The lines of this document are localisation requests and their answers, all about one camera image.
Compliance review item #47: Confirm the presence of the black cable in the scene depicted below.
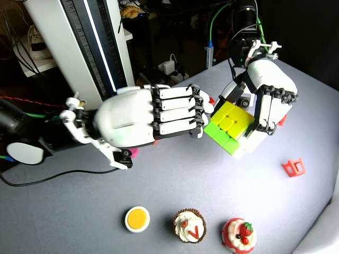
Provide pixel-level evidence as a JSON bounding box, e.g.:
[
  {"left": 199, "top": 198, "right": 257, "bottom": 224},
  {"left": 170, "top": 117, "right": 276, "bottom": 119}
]
[{"left": 0, "top": 167, "right": 120, "bottom": 187}]

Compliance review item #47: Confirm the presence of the white robot body column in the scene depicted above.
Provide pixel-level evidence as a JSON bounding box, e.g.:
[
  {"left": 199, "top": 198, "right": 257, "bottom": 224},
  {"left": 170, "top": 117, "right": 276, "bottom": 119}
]
[{"left": 22, "top": 0, "right": 136, "bottom": 111}]

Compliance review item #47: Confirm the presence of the green cable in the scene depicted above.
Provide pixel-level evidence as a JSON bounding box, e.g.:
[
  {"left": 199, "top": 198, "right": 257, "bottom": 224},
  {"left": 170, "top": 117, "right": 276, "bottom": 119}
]
[{"left": 209, "top": 2, "right": 235, "bottom": 44}]

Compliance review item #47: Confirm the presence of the red plastic frame toy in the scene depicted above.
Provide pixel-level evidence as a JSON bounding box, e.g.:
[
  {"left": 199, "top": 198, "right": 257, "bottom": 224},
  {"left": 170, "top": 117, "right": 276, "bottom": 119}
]
[{"left": 281, "top": 158, "right": 307, "bottom": 177}]

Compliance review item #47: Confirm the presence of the white power adapter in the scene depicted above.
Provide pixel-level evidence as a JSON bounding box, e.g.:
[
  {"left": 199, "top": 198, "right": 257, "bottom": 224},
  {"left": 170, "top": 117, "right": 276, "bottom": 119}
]
[{"left": 158, "top": 54, "right": 179, "bottom": 75}]

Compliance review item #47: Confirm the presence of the white shoe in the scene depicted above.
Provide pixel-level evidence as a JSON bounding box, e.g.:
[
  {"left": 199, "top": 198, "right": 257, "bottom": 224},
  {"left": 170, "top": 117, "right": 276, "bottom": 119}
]
[{"left": 28, "top": 25, "right": 52, "bottom": 60}]

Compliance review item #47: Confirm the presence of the yellow button on white disc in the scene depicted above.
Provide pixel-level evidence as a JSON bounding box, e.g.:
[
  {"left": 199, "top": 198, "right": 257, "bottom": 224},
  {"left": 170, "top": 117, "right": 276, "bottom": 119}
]
[{"left": 124, "top": 206, "right": 151, "bottom": 233}]

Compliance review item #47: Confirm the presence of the Rubik's cube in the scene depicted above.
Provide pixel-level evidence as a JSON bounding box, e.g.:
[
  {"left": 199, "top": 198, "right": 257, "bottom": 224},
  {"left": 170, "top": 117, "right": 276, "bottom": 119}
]
[{"left": 203, "top": 98, "right": 268, "bottom": 160}]

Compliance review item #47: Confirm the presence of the grey metal post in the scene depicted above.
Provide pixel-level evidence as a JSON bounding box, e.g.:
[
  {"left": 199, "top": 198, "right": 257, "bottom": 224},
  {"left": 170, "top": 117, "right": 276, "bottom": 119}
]
[{"left": 205, "top": 39, "right": 215, "bottom": 70}]

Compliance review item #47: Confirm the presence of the toy strawberry cream cake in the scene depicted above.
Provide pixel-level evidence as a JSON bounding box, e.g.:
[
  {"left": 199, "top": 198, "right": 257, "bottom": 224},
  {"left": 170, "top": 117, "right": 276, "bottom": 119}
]
[{"left": 221, "top": 217, "right": 257, "bottom": 254}]

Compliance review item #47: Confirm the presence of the white rounded panel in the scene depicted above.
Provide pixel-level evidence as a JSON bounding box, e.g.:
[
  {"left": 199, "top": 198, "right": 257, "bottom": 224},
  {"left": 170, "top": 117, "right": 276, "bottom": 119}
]
[{"left": 291, "top": 195, "right": 339, "bottom": 254}]

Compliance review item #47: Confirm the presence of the grey table cloth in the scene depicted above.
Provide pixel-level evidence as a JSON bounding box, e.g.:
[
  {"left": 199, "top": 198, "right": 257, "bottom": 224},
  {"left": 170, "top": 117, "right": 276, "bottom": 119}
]
[{"left": 0, "top": 58, "right": 339, "bottom": 254}]

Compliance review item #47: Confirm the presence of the white power strip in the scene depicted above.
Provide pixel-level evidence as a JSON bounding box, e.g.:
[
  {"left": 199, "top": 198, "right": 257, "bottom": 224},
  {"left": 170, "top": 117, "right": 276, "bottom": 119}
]
[{"left": 169, "top": 70, "right": 190, "bottom": 83}]

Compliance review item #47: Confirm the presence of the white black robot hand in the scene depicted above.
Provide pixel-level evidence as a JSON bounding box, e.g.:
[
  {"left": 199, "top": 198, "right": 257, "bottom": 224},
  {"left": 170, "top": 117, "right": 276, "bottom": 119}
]
[
  {"left": 219, "top": 58, "right": 299, "bottom": 139},
  {"left": 94, "top": 83, "right": 216, "bottom": 148}
]

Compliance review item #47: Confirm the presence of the red braided cable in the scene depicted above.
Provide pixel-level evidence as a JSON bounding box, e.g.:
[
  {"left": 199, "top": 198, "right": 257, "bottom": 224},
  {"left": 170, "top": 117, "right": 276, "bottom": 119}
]
[{"left": 0, "top": 96, "right": 67, "bottom": 108}]

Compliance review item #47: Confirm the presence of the toy cupcake brown case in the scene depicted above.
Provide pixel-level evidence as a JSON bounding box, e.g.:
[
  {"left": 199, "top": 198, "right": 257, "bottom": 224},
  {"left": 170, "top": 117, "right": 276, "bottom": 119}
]
[{"left": 173, "top": 208, "right": 207, "bottom": 244}]

